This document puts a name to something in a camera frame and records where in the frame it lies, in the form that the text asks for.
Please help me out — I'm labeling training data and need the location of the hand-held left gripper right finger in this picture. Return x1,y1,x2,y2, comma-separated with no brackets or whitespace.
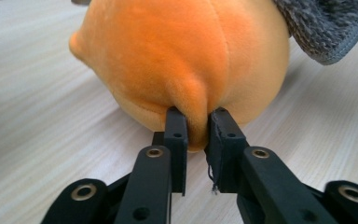
204,106,338,224

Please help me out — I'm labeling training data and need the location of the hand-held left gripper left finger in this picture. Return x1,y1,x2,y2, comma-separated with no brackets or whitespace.
115,106,189,224

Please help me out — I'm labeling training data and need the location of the orange plush toy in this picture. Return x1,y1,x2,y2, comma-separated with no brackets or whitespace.
68,0,291,153

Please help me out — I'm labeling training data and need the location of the grey towel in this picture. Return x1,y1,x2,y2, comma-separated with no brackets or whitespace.
273,0,358,66

